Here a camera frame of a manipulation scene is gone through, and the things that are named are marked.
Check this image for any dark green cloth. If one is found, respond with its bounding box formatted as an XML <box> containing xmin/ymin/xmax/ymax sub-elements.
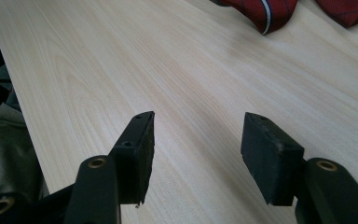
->
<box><xmin>0</xmin><ymin>64</ymin><xmax>50</xmax><ymax>206</ymax></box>

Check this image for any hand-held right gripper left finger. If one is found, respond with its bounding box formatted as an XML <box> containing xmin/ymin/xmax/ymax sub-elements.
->
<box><xmin>108</xmin><ymin>110</ymin><xmax>156</xmax><ymax>205</ymax></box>

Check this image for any red striped necktie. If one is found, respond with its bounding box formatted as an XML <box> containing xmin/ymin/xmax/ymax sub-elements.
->
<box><xmin>219</xmin><ymin>0</ymin><xmax>299</xmax><ymax>35</ymax></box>

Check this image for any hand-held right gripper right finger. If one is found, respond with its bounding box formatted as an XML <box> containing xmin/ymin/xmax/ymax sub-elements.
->
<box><xmin>241</xmin><ymin>111</ymin><xmax>306</xmax><ymax>207</ymax></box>

